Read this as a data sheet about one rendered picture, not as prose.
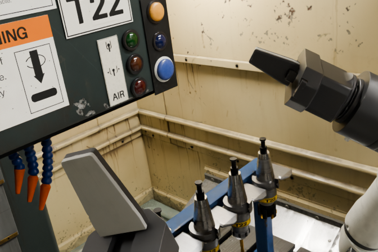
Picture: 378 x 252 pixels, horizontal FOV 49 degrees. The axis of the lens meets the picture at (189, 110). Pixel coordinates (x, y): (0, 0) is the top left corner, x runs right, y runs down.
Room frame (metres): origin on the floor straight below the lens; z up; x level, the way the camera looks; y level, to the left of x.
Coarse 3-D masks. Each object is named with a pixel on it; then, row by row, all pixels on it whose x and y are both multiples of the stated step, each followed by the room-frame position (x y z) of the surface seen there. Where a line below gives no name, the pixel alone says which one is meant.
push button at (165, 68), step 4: (164, 60) 0.56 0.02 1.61; (168, 60) 0.57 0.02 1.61; (160, 64) 0.56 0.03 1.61; (164, 64) 0.56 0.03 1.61; (168, 64) 0.57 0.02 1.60; (172, 64) 0.57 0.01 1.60; (160, 68) 0.56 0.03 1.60; (164, 68) 0.56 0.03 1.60; (168, 68) 0.57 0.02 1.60; (172, 68) 0.57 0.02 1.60; (160, 72) 0.56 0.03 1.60; (164, 72) 0.56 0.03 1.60; (168, 72) 0.57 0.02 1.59; (172, 72) 0.57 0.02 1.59; (160, 76) 0.56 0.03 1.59; (164, 76) 0.56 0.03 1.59; (168, 76) 0.57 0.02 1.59
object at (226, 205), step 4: (248, 196) 0.79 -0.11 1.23; (224, 200) 0.79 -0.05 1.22; (248, 200) 0.77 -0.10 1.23; (224, 204) 0.77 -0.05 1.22; (228, 204) 0.77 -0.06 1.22; (244, 204) 0.76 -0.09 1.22; (248, 204) 0.76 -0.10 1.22; (228, 208) 0.76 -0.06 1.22; (232, 208) 0.76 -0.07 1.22; (236, 208) 0.75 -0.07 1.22; (240, 208) 0.75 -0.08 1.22; (244, 208) 0.76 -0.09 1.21; (248, 208) 0.77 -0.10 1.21; (252, 208) 0.77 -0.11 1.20; (236, 212) 0.76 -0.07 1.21; (240, 212) 0.76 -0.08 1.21; (244, 212) 0.76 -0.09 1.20; (248, 212) 0.77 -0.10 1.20; (240, 216) 0.75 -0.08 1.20
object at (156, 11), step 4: (152, 4) 0.56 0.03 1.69; (156, 4) 0.57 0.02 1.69; (160, 4) 0.57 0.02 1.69; (152, 8) 0.56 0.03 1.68; (156, 8) 0.56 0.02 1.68; (160, 8) 0.57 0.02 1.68; (152, 12) 0.56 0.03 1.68; (156, 12) 0.56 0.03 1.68; (160, 12) 0.57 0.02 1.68; (152, 16) 0.56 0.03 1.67; (156, 16) 0.56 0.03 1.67; (160, 16) 0.57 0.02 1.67; (156, 20) 0.56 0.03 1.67
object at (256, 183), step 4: (252, 176) 0.87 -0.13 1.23; (276, 176) 0.86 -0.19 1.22; (252, 180) 0.86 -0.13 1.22; (256, 180) 0.85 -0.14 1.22; (276, 180) 0.85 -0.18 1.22; (256, 184) 0.84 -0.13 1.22; (260, 184) 0.83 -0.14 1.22; (264, 184) 0.83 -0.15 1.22; (268, 184) 0.83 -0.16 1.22; (272, 184) 0.83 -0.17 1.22; (276, 184) 0.85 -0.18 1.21; (264, 188) 0.83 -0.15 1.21; (268, 188) 0.83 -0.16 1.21; (272, 188) 0.83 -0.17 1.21; (268, 192) 0.83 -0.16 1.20
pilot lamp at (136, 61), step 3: (135, 57) 0.53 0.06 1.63; (138, 57) 0.54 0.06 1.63; (132, 60) 0.53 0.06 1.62; (135, 60) 0.53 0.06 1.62; (138, 60) 0.54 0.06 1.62; (132, 63) 0.53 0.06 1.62; (135, 63) 0.53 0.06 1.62; (138, 63) 0.53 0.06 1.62; (141, 63) 0.54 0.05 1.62; (132, 66) 0.53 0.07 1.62; (135, 66) 0.53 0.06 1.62; (138, 66) 0.53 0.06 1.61; (141, 66) 0.54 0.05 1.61; (132, 69) 0.53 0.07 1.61; (135, 69) 0.53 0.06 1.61; (138, 69) 0.54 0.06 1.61
